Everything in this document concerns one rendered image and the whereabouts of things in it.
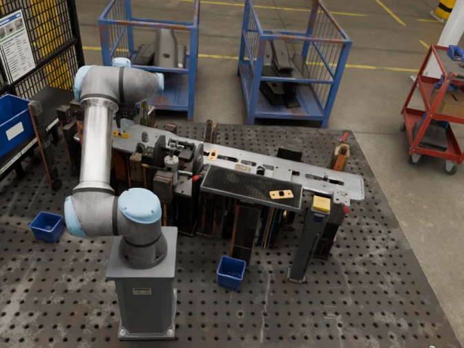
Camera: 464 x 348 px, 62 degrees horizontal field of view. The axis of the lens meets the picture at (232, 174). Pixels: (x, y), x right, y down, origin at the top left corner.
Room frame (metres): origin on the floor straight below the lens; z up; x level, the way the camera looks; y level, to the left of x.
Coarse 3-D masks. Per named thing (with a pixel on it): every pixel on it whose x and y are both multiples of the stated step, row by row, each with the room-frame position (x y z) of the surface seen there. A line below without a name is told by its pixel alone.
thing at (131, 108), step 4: (120, 104) 1.50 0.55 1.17; (124, 104) 1.50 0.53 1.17; (128, 104) 1.50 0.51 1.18; (132, 104) 1.50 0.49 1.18; (136, 104) 1.54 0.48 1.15; (120, 108) 1.48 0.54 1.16; (124, 108) 1.49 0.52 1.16; (128, 108) 1.49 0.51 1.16; (132, 108) 1.50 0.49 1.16; (116, 112) 1.48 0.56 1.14; (120, 112) 1.48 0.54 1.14; (124, 112) 1.48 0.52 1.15; (128, 112) 1.48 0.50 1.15; (132, 112) 1.48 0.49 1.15; (136, 112) 1.53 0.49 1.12; (120, 116) 1.48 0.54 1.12; (124, 116) 1.49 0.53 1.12; (128, 116) 1.48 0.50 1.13; (132, 116) 1.48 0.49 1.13
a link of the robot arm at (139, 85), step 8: (128, 72) 1.09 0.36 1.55; (136, 72) 1.10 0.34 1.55; (144, 72) 1.13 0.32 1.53; (128, 80) 1.07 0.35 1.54; (136, 80) 1.08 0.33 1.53; (144, 80) 1.10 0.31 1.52; (152, 80) 1.13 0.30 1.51; (160, 80) 1.44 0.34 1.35; (128, 88) 1.05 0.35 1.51; (136, 88) 1.06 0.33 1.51; (144, 88) 1.09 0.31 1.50; (152, 88) 1.12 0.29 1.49; (160, 88) 1.43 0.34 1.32; (128, 96) 1.05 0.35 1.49; (136, 96) 1.06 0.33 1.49; (144, 96) 1.09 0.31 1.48; (152, 96) 1.13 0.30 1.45
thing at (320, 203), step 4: (316, 196) 1.06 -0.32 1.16; (316, 200) 1.04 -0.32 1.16; (320, 200) 1.04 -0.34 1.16; (324, 200) 1.04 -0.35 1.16; (328, 200) 1.05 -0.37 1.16; (316, 204) 1.02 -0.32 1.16; (320, 204) 1.02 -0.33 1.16; (324, 204) 1.02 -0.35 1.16; (328, 204) 1.03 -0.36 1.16; (316, 208) 1.01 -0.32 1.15; (320, 208) 1.00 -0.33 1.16; (324, 208) 1.00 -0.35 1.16; (328, 208) 1.01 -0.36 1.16
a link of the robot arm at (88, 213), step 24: (96, 72) 1.06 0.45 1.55; (120, 72) 1.08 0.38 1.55; (96, 96) 1.00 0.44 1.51; (120, 96) 1.04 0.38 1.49; (96, 120) 0.95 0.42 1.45; (96, 144) 0.89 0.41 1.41; (96, 168) 0.83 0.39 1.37; (96, 192) 0.76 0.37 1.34; (72, 216) 0.69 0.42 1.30; (96, 216) 0.70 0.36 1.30
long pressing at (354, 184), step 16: (144, 128) 1.58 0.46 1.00; (128, 144) 1.43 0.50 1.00; (208, 144) 1.51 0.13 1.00; (208, 160) 1.39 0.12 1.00; (224, 160) 1.40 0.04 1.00; (240, 160) 1.42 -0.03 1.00; (256, 160) 1.44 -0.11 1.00; (272, 160) 1.45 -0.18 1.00; (288, 160) 1.47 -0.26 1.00; (304, 176) 1.36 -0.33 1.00; (320, 176) 1.38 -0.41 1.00; (336, 176) 1.39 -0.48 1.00; (352, 176) 1.41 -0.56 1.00; (320, 192) 1.27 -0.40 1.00; (352, 192) 1.30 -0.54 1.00
